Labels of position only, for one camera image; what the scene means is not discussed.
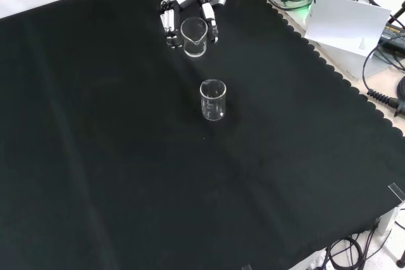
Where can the clear glass beaker with spout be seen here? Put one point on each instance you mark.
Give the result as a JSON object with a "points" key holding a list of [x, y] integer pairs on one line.
{"points": [[194, 51]]}

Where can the tall clear glass beaker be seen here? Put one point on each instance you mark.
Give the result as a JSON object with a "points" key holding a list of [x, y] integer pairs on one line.
{"points": [[212, 115]]}

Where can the pale board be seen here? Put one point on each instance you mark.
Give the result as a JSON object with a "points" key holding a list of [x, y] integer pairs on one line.
{"points": [[341, 20]]}

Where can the black bench cloth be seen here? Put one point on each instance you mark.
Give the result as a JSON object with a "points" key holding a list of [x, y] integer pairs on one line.
{"points": [[126, 156]]}

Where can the black power adapter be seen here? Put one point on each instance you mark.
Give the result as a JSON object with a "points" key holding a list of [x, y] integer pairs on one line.
{"points": [[392, 34]]}

